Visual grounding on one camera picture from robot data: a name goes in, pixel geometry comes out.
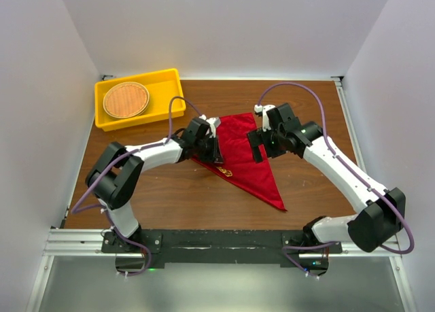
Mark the gold fork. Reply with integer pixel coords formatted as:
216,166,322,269
216,166,233,177

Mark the red cloth napkin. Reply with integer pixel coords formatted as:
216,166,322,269
192,113,286,211

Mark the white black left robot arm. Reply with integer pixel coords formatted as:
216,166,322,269
86,116,224,252

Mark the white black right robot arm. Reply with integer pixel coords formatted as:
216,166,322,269
247,103,406,253

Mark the yellow plastic tray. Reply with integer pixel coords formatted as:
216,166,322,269
94,68,186,131

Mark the round woven coaster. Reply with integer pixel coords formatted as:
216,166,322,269
103,82,150,119

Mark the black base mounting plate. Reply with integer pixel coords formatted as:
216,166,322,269
101,228,343,271

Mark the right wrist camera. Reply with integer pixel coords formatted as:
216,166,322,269
254,104,275,132

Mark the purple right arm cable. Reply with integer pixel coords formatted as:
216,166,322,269
254,82,416,281

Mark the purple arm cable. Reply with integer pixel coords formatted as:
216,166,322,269
254,82,416,281
70,96,208,279

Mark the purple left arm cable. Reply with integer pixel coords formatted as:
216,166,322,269
70,96,208,279

